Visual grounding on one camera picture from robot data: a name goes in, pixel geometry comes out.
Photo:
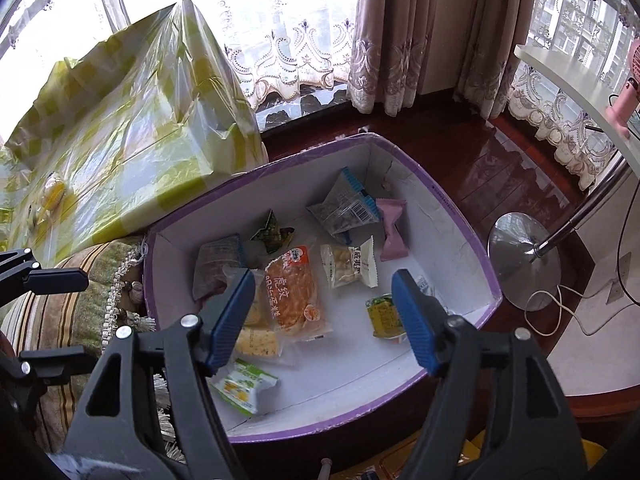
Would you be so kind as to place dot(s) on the purple rimmed cardboard box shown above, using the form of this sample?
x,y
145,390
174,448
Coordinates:
x,y
350,375

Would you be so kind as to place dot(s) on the small pink packet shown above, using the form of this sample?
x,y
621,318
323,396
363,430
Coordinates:
x,y
392,230

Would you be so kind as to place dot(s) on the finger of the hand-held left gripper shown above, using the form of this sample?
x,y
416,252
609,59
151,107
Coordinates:
x,y
55,280
55,362

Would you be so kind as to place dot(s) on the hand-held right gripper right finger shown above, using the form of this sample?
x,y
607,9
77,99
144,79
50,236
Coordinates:
x,y
417,320

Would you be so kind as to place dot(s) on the white green printed snack packet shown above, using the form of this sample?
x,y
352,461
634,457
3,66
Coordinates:
x,y
245,385

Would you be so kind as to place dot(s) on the striped sofa cushion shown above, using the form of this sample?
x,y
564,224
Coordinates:
x,y
65,320

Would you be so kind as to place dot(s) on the checked plastic tablecloth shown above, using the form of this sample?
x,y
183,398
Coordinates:
x,y
140,125

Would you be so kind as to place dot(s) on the chrome stand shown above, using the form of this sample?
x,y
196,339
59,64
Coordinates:
x,y
520,255

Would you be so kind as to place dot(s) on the grey seed packet blue edges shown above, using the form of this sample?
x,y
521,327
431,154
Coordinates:
x,y
345,205
217,265

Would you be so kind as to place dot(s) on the clear yellow cake packet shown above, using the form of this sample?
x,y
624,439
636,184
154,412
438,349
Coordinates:
x,y
257,340

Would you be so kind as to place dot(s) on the pink hair dryer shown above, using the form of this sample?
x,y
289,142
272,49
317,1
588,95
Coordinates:
x,y
627,100

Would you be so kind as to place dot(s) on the white desk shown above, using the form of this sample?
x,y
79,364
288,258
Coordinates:
x,y
575,80

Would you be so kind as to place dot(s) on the sheer lace curtain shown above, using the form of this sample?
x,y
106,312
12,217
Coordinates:
x,y
560,110
290,60

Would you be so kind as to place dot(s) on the yellow plastic bag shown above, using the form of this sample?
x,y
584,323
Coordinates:
x,y
590,465

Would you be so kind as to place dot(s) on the orange striped cake packet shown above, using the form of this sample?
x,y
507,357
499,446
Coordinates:
x,y
292,290

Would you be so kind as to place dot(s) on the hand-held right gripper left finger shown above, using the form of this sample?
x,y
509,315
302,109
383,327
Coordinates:
x,y
230,320

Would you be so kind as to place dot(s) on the green pea snack packet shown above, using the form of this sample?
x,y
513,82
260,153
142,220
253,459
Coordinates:
x,y
382,315
272,232

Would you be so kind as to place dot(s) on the brown curtain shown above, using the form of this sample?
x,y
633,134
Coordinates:
x,y
400,35

